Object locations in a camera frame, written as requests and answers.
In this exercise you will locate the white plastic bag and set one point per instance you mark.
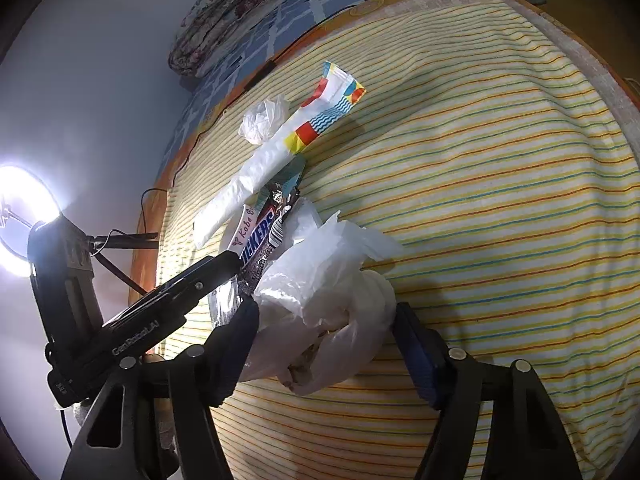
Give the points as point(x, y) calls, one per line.
point(325, 280)

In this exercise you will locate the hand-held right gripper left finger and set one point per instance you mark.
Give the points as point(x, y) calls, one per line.
point(245, 330)

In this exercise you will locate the black light stand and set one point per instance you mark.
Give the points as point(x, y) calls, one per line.
point(125, 240)

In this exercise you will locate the long white colourful-print wrapper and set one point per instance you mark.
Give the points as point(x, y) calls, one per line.
point(270, 155)

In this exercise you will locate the blue checked bedsheet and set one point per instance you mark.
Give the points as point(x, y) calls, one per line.
point(300, 15)

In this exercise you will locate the silver foil wrapper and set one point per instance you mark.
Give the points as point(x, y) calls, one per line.
point(225, 305)

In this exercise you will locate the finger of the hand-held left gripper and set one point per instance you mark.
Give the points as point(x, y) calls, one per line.
point(210, 270)

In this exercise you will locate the striped yellow blanket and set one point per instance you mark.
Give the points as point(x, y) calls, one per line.
point(475, 160)

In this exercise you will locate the white pink-print wrapper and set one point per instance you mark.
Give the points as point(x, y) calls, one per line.
point(243, 227)

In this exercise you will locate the brown candy bar wrapper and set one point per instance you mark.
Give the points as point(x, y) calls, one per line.
point(257, 240)

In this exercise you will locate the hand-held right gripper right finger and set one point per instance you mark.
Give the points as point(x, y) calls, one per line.
point(415, 355)

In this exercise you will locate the folded floral quilt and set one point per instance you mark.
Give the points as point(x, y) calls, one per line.
point(225, 20)

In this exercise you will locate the crumpled white plastic wrap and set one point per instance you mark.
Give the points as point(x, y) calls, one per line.
point(262, 120)

